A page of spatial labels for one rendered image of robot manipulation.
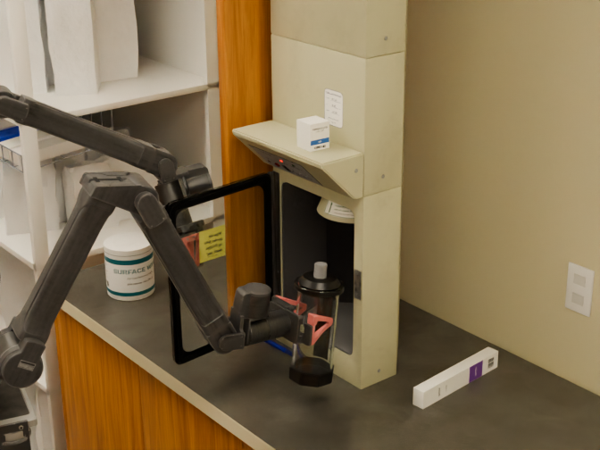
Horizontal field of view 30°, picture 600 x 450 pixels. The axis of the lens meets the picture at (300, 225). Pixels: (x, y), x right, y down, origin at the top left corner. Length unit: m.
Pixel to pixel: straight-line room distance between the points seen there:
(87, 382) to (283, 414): 0.84
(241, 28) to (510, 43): 0.61
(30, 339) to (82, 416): 1.19
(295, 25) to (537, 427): 1.01
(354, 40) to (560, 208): 0.63
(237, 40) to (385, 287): 0.65
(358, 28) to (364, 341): 0.71
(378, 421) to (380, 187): 0.51
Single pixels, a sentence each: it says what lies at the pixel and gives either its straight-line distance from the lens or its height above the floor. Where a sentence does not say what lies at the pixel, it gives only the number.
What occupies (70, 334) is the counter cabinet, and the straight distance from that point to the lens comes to 3.20.
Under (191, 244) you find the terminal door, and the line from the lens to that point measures 2.51.
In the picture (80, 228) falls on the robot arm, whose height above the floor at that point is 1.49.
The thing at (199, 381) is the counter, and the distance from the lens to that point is 2.64.
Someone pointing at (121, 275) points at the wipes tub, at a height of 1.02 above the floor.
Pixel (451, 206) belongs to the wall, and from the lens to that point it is 2.83.
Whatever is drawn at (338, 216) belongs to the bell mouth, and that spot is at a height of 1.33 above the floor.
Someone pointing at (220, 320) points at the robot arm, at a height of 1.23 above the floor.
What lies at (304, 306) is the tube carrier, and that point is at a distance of 2.41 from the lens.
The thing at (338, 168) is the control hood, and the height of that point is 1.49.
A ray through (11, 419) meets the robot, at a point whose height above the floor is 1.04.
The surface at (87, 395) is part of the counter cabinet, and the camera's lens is 3.22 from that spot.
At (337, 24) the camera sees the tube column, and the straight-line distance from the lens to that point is 2.36.
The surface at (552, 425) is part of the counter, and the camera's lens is 2.52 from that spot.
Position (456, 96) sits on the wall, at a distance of 2.74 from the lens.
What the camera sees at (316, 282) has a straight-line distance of 2.38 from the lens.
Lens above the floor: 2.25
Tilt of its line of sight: 22 degrees down
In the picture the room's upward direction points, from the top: straight up
